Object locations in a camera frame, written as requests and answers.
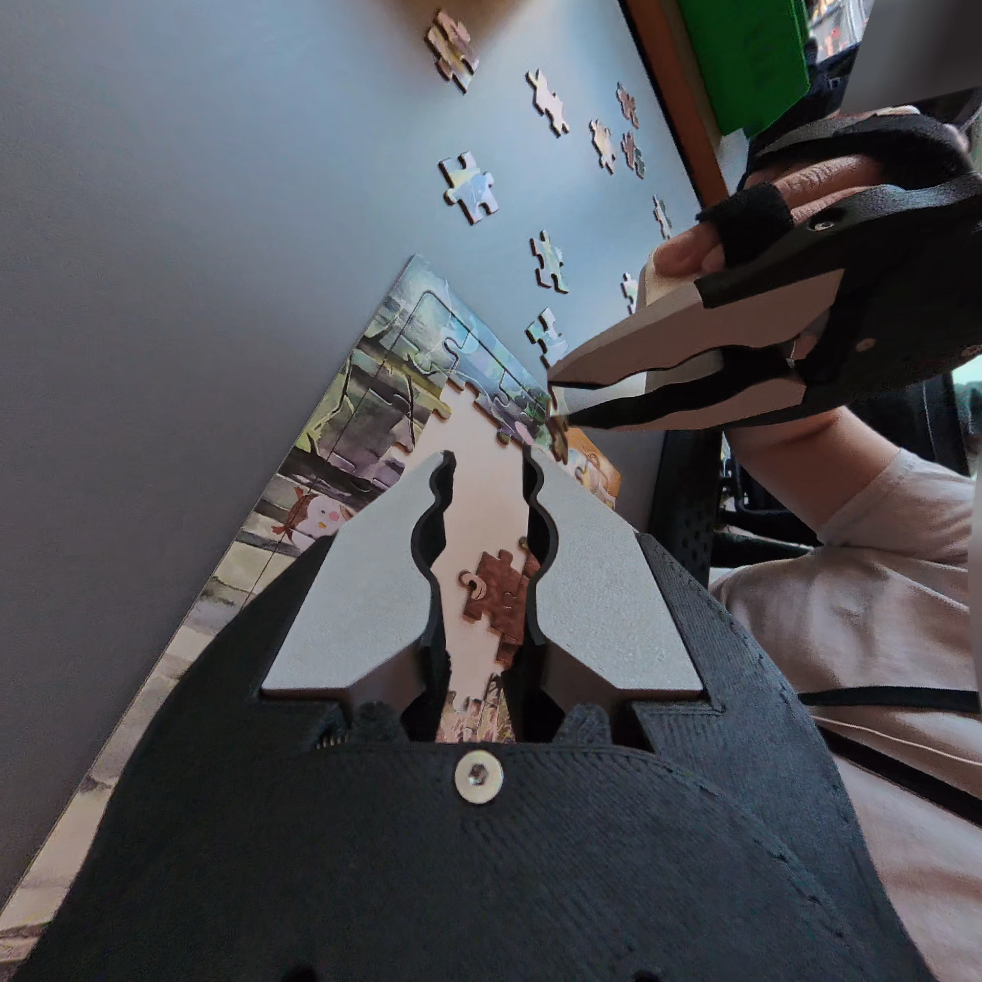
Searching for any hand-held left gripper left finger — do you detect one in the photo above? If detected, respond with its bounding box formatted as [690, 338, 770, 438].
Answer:
[261, 451, 459, 741]

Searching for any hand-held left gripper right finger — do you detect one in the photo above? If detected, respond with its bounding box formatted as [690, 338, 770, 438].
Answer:
[510, 445, 707, 741]

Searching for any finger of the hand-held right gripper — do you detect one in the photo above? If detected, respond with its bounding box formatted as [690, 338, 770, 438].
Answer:
[566, 361, 808, 432]
[546, 267, 846, 388]

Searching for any olive brown jigsaw piece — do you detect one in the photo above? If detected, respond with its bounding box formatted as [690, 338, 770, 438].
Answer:
[547, 387, 572, 466]

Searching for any partly assembled jigsaw puzzle board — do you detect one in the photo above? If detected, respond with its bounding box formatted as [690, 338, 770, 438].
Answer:
[0, 255, 622, 968]

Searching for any group of puzzle pieces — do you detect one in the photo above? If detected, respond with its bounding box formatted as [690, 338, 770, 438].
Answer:
[426, 8, 676, 371]

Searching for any person's right hand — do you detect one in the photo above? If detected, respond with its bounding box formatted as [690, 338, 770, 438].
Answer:
[652, 146, 942, 279]

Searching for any black mesh chair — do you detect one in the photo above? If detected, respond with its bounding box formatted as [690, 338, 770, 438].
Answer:
[648, 430, 726, 592]

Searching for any person's white shirt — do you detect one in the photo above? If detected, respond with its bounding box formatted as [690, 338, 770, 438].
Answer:
[709, 449, 982, 982]

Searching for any large green plastic bin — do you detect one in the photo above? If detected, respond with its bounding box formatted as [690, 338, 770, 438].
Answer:
[675, 0, 814, 138]

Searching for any black harness strap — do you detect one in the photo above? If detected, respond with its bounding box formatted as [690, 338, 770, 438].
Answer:
[817, 725, 982, 818]
[801, 686, 981, 715]

